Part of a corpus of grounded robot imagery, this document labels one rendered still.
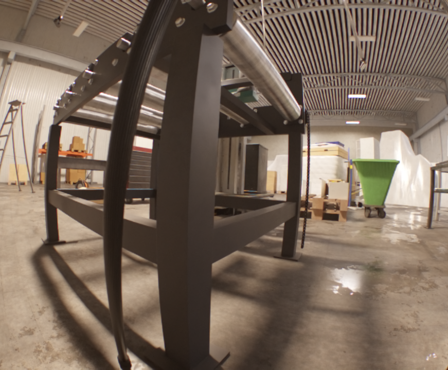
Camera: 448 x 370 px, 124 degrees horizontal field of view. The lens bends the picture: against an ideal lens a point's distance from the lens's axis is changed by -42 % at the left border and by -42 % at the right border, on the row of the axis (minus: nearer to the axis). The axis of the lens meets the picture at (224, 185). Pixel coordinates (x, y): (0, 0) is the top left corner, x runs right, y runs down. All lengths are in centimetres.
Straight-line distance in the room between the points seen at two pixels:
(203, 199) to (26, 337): 63
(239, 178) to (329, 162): 271
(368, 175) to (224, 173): 219
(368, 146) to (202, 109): 442
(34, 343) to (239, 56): 98
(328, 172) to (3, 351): 458
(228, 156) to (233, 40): 167
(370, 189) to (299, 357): 300
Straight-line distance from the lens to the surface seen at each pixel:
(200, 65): 39
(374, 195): 341
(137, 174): 349
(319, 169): 447
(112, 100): 129
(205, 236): 38
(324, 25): 1191
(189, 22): 53
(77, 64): 1184
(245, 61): 67
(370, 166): 334
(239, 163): 203
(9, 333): 75
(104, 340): 64
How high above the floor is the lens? 43
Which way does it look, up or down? 1 degrees down
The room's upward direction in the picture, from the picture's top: 3 degrees clockwise
